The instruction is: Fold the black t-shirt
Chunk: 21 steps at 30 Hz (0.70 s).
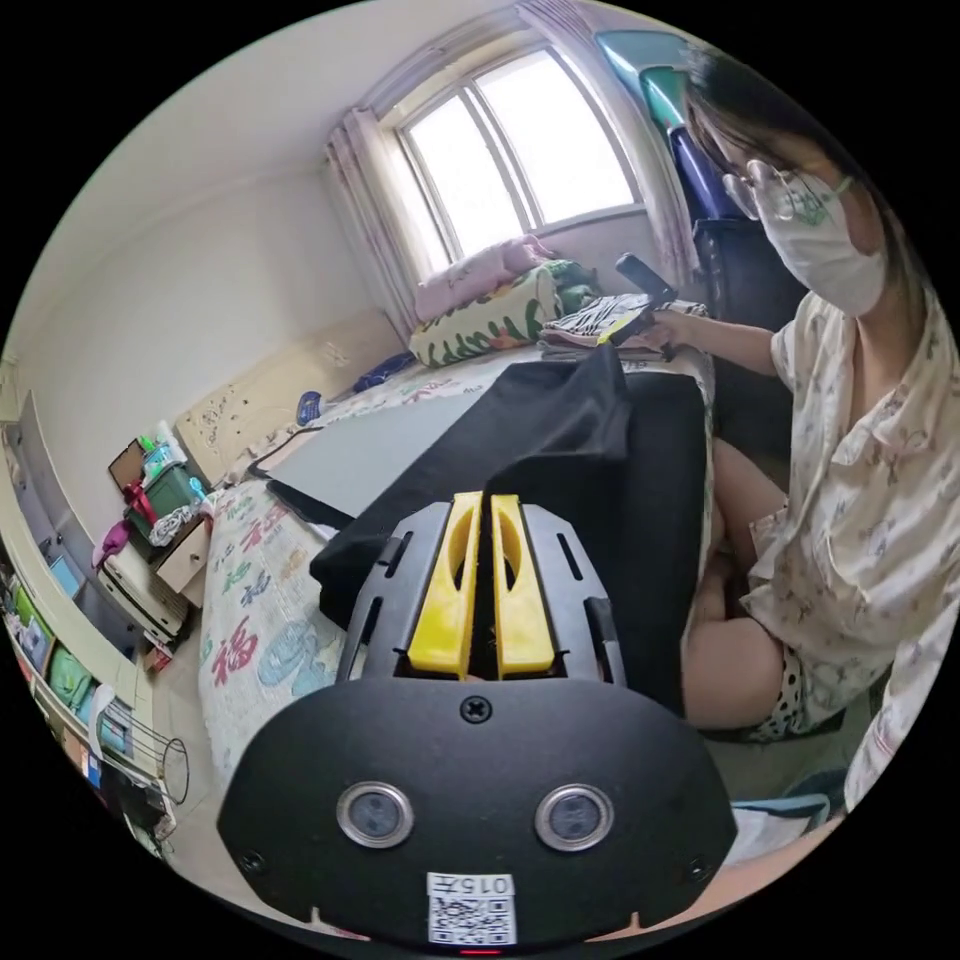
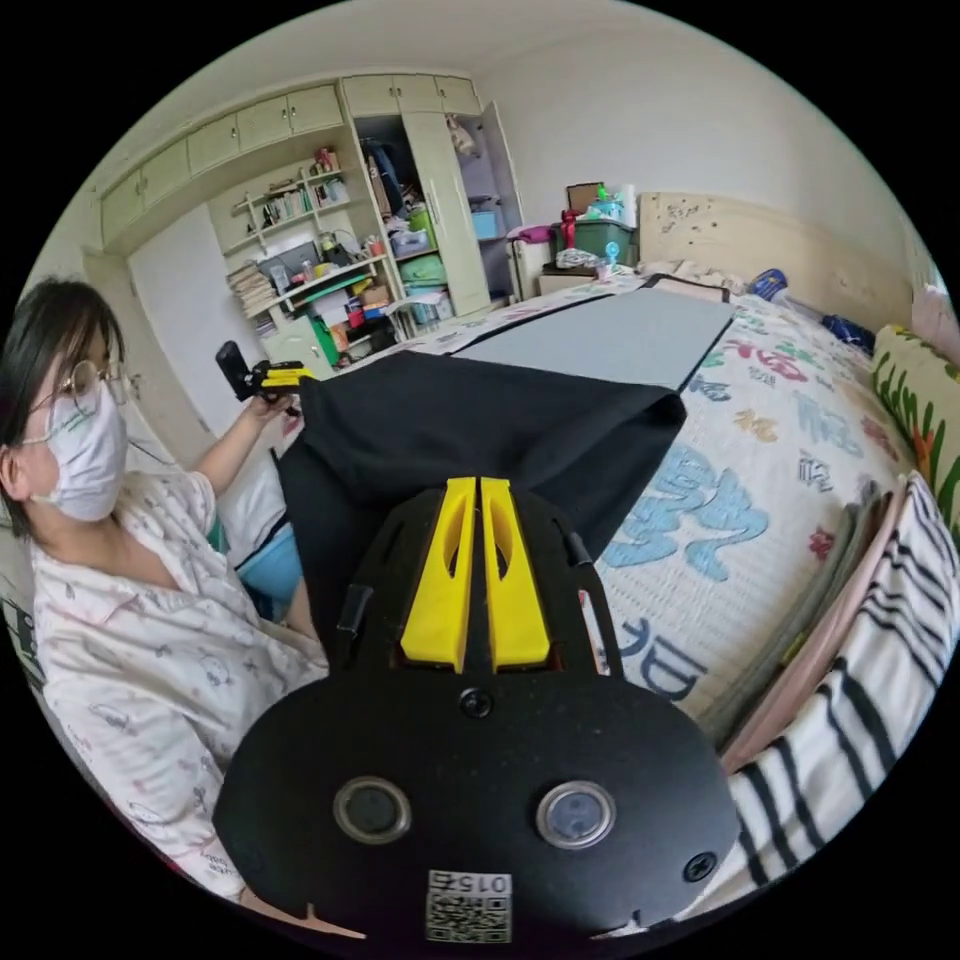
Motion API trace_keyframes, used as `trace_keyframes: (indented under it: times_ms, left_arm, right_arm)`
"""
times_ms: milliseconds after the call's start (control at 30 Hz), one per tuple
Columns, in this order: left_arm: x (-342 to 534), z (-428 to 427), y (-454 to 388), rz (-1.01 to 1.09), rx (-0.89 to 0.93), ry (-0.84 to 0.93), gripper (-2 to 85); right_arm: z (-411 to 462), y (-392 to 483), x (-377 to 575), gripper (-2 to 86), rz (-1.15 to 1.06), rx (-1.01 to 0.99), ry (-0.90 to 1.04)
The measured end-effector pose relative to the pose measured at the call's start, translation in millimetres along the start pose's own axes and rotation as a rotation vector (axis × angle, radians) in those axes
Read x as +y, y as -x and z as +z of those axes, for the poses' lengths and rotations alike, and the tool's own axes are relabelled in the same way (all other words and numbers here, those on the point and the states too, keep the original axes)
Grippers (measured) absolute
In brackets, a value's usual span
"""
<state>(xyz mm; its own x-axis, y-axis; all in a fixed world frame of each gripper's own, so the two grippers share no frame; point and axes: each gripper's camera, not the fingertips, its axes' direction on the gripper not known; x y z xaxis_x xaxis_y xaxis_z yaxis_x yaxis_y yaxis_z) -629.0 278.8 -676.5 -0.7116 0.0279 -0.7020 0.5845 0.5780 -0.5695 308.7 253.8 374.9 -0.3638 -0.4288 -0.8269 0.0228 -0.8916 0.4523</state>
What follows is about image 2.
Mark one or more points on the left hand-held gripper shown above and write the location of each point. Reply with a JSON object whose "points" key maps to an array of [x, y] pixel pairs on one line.
{"points": [[264, 390]]}

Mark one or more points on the person's left forearm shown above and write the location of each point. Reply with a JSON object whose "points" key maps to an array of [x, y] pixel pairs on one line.
{"points": [[225, 454]]}

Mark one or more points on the bed with printed quilt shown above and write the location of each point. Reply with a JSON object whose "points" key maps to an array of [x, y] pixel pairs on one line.
{"points": [[750, 420]]}

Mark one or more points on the person's body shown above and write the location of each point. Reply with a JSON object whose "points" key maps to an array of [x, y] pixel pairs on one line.
{"points": [[127, 600]]}

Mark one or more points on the black t-shirt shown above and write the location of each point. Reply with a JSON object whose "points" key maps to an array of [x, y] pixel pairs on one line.
{"points": [[450, 420]]}

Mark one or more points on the grey folding board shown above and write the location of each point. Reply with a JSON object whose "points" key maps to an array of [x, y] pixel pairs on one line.
{"points": [[592, 337]]}

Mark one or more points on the person's right hand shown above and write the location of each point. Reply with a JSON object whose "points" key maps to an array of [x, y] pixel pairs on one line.
{"points": [[300, 919]]}

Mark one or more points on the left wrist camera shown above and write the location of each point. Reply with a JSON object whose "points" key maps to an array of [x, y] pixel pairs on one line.
{"points": [[229, 367]]}

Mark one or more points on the cream desk shelf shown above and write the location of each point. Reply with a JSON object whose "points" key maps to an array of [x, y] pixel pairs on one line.
{"points": [[315, 270]]}

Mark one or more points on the pile of clothes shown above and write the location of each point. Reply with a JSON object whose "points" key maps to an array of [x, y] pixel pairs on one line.
{"points": [[847, 712]]}

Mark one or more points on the pillow with green leaf print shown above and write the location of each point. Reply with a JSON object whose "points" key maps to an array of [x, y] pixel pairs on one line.
{"points": [[911, 390]]}

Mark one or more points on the person's left hand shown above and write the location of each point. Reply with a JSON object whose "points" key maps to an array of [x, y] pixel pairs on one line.
{"points": [[268, 409]]}

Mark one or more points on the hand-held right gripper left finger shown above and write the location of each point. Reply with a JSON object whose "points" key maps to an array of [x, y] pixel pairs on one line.
{"points": [[439, 592]]}

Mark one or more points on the cream wardrobe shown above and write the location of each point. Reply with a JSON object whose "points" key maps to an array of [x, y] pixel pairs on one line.
{"points": [[442, 202]]}

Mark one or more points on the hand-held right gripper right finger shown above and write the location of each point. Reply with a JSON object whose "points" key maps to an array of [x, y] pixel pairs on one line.
{"points": [[514, 600]]}

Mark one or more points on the green storage box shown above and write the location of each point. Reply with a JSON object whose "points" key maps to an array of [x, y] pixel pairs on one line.
{"points": [[596, 236]]}

